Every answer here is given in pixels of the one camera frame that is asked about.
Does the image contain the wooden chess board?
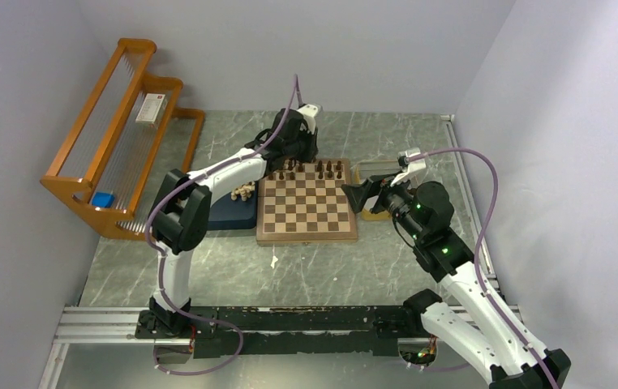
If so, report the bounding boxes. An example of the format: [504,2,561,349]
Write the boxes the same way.
[255,158,358,246]

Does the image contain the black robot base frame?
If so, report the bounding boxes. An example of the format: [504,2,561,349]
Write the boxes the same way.
[134,306,432,359]

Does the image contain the yellow metal tin tray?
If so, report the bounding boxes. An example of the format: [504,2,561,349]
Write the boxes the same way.
[354,160,416,221]

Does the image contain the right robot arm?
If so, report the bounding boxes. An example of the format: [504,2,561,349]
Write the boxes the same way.
[341,175,572,388]

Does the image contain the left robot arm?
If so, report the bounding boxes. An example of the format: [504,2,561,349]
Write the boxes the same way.
[145,104,322,337]

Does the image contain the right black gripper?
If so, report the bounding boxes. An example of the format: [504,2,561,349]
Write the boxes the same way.
[341,169,425,242]

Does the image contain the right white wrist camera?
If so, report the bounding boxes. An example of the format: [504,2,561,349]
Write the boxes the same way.
[390,147,427,187]

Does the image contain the blue small box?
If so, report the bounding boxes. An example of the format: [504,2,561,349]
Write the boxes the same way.
[90,191,116,208]

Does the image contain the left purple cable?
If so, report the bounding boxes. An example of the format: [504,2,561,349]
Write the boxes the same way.
[144,74,303,377]

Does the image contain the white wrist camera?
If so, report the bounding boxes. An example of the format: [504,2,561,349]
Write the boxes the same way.
[390,147,427,187]
[297,104,323,135]

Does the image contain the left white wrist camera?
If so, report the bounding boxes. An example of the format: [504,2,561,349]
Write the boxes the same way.
[297,104,323,135]

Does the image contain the white red small box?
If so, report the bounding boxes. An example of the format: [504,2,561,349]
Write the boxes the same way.
[135,93,167,125]

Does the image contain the blue plastic tray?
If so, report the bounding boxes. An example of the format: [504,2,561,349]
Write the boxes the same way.
[208,182,258,231]

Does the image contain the light wooden chess pieces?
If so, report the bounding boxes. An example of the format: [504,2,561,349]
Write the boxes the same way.
[230,182,255,202]

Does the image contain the orange wooden rack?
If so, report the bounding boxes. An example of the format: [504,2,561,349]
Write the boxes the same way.
[40,38,205,240]

